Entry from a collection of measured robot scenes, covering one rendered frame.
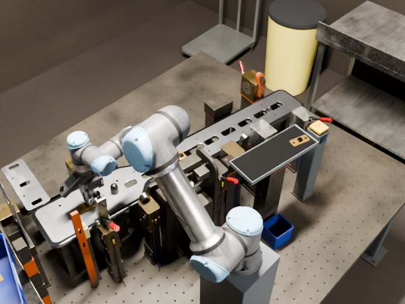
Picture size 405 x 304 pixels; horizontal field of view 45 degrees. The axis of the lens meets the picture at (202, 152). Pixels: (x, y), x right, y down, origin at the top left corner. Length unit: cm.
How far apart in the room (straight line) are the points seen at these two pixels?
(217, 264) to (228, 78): 182
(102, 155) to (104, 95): 245
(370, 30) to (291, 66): 72
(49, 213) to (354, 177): 150
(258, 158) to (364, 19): 191
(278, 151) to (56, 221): 93
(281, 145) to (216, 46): 254
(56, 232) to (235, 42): 297
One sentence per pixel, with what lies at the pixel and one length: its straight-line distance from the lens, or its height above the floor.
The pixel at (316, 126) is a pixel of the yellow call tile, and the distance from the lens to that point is 214.
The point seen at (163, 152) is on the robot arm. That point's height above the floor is 161.
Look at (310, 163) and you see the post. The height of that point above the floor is 97.
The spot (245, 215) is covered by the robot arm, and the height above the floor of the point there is 133.
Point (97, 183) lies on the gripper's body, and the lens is 194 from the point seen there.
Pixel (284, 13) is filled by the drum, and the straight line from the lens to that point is 383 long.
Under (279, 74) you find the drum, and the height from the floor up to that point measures 22.
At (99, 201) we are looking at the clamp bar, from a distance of 176.
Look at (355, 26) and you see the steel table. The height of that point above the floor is 82.
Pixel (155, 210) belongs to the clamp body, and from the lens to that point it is 189.
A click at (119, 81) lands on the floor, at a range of 426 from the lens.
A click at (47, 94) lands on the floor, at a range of 425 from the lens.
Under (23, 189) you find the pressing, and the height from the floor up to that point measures 100.
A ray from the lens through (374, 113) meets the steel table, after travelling 381.
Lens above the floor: 257
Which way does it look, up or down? 46 degrees down
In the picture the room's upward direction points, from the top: 1 degrees clockwise
